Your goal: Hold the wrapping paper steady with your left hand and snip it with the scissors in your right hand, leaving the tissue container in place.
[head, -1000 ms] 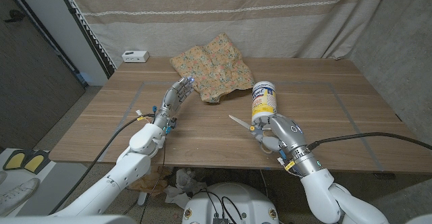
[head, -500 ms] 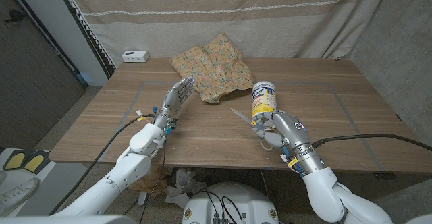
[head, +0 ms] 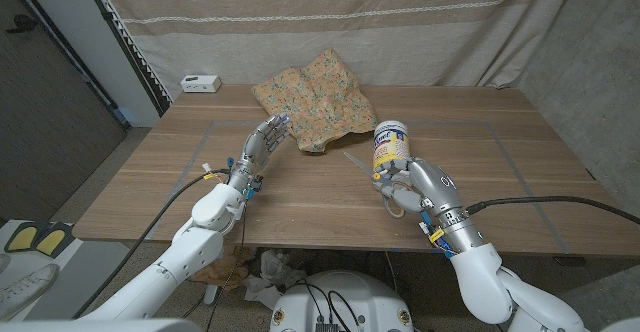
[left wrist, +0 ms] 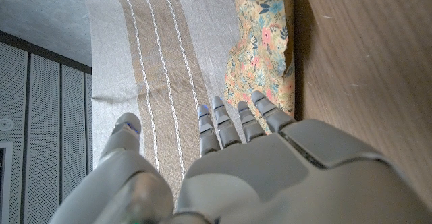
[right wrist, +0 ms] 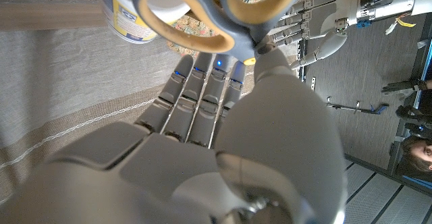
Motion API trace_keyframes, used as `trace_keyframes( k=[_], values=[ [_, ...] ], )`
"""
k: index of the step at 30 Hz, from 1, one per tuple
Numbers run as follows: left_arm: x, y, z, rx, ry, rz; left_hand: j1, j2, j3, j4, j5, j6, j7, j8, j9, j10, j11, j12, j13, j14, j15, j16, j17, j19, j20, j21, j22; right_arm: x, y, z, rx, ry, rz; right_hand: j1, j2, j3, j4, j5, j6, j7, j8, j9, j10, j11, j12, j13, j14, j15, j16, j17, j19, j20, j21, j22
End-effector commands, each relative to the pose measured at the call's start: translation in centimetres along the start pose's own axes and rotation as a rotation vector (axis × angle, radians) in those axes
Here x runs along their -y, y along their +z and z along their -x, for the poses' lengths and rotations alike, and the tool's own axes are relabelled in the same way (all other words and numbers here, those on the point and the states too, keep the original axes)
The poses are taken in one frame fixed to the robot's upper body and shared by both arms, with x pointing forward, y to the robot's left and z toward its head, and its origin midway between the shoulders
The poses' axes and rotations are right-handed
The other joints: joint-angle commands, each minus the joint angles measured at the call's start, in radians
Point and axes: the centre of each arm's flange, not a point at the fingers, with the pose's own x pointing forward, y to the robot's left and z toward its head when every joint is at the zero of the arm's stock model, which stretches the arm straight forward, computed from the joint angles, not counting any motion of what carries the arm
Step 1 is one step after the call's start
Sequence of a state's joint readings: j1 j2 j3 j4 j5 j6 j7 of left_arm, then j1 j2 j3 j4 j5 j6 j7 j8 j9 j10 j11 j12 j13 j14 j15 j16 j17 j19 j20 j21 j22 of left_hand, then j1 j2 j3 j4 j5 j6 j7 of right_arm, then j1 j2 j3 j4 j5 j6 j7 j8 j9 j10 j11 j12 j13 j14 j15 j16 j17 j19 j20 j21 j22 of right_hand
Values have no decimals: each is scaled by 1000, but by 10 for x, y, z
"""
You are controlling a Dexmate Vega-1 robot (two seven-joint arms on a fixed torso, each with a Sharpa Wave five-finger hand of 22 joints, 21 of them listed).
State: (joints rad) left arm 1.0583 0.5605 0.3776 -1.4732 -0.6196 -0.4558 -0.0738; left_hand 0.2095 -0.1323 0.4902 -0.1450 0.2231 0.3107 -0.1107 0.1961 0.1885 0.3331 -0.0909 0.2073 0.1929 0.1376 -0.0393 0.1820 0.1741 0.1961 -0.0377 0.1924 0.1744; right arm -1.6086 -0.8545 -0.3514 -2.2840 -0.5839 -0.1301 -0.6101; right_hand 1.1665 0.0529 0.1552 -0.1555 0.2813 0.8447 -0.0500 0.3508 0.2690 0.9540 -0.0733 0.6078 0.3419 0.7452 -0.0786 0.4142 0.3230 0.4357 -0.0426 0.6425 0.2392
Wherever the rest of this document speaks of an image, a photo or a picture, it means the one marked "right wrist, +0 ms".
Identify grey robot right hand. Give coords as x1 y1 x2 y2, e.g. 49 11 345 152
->
0 34 348 224

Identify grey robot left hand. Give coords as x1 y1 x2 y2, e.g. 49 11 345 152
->
273 0 416 72

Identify grey scissors with tan grips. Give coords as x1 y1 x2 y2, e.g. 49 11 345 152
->
130 0 310 66

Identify black teleoperation glove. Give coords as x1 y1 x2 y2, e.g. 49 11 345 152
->
395 105 432 125
381 78 429 95

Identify dark grey door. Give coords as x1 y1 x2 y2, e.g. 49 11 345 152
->
303 11 426 171

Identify beige striped curtain backdrop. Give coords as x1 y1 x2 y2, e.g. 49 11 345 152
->
0 0 304 204

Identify floral patterned cloth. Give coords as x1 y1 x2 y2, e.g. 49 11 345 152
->
167 0 266 58

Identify white yellow wipes canister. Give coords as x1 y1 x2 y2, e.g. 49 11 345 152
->
94 0 192 45

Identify person head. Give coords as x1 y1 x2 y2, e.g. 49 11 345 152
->
396 135 432 179

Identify perforated metal rail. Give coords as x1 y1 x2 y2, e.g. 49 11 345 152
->
296 36 317 92

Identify black wall hook rail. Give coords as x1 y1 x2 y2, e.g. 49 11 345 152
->
325 96 389 115

